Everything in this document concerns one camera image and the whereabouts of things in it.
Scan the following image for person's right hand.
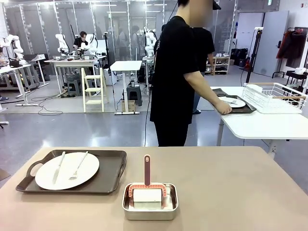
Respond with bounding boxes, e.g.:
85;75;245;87
217;100;233;116

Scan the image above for white round plate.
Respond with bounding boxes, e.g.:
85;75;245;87
35;151;100;191
219;96;246;108

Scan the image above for dark brown serving tray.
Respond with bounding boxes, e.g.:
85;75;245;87
218;95;257;115
15;149;128;195

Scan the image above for lint roller with red handle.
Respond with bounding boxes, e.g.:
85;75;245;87
127;154;168;210

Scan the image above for person's right forearm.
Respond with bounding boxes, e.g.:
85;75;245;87
189;77;223;112

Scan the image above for dark brown flat mat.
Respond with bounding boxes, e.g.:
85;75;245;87
211;88;227;97

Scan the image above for white cutlery holder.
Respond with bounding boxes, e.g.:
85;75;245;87
243;83;263;93

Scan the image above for white rounded side table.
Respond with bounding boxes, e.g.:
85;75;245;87
210;86;308;159

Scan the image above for wooden shoe rack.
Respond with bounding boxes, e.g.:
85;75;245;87
205;56;231;76

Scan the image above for black bags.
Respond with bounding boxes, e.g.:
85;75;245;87
231;48;249;68

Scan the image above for person in black t-shirt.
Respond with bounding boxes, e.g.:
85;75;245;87
149;0;215;147

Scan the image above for black clothes rack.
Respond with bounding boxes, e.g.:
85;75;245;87
271;26;308;80

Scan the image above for grey door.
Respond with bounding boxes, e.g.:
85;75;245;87
254;11;289;77

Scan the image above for dark red jacket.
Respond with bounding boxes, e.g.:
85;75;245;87
276;30;308;68

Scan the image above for grey plastic stool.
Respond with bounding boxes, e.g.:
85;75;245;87
126;86;142;106
66;79;84;97

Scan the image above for cardboard box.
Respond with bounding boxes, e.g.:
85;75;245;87
121;100;136;113

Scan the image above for small white standing table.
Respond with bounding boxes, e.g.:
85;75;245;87
110;60;143;115

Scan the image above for rectangular metal tin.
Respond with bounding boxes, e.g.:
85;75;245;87
121;182;179;221

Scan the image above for cream wooden step ladder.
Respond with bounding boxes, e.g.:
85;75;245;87
81;67;106;113

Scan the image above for black-haired man in black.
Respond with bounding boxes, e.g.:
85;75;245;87
73;31;89;50

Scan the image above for wood-top lab table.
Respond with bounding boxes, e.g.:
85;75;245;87
44;57;106;97

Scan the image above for silver table knife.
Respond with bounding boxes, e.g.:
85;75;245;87
52;151;66;185

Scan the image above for white lab desk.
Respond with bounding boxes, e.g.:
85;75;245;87
0;63;50;106

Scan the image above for tan board corner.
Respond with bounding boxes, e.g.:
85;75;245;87
0;168;12;188

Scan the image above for white wire dish rack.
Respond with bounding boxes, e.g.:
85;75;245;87
242;82;308;114

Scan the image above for black stand with white camera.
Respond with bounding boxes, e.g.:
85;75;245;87
245;27;264;84

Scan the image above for black camera tripod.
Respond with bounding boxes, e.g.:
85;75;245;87
103;31;112;73

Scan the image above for black floor cables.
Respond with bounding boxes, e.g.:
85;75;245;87
24;95;64;116

